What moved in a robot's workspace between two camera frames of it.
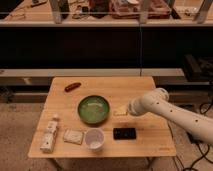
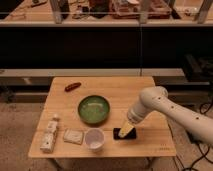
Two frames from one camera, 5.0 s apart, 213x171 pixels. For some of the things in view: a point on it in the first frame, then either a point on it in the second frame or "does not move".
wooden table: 87,117 does not move
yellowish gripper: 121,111 -> 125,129
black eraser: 124,133 does not move
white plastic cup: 95,138 does not move
